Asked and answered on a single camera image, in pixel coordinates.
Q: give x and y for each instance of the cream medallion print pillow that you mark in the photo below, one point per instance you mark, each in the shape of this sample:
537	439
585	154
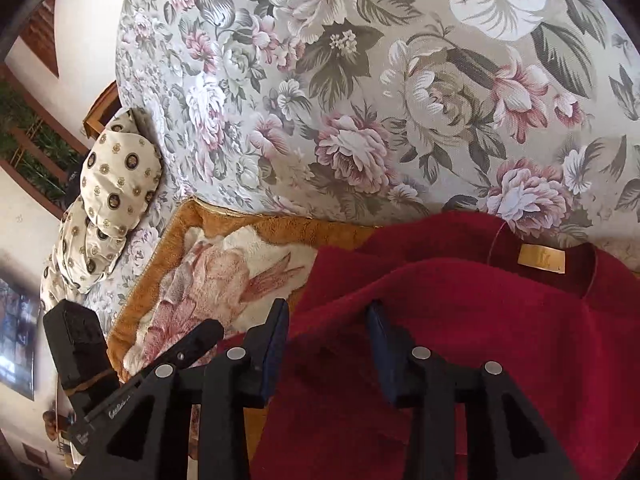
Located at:
85	255
122	175

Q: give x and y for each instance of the wooden railing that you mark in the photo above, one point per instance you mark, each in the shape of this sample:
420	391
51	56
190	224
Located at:
35	145

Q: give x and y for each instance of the floral bed sheet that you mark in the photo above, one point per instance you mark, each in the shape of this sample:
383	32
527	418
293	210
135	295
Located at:
350	70

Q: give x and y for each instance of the wall poster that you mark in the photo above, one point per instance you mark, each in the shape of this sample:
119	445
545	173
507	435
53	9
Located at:
17	335

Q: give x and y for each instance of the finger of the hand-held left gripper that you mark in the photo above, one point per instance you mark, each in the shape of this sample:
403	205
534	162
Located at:
200	340
75	340

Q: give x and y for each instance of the wooden chair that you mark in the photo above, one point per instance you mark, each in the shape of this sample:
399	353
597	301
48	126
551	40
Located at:
102	110

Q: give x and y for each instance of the red fleece sweater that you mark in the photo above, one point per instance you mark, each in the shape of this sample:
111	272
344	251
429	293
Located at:
450	310

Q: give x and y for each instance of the orange floral plush blanket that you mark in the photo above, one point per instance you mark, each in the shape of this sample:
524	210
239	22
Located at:
220	270

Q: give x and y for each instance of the wooden window shutter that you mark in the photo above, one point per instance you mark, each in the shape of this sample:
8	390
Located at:
42	35

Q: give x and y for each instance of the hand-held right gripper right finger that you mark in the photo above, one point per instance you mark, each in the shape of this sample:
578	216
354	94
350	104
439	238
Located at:
379	350

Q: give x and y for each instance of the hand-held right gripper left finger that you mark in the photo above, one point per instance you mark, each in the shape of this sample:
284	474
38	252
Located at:
276	342

